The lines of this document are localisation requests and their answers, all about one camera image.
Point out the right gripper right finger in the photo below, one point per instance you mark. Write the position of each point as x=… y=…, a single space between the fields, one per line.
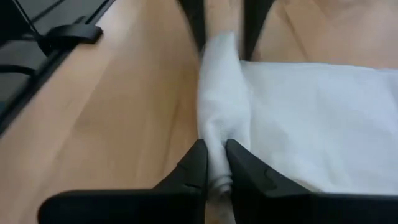
x=280 y=205

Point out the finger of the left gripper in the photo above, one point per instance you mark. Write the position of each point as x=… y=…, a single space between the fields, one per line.
x=256 y=21
x=196 y=18

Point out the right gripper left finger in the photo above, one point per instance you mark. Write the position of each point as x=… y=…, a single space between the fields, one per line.
x=155 y=207

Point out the white cloth napkin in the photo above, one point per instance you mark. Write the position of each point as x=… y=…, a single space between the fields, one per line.
x=295 y=118

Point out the black frame bracket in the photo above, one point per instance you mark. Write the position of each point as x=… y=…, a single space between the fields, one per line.
x=74 y=32

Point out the black metal table frame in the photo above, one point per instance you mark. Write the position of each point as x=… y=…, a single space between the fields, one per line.
x=31 y=88

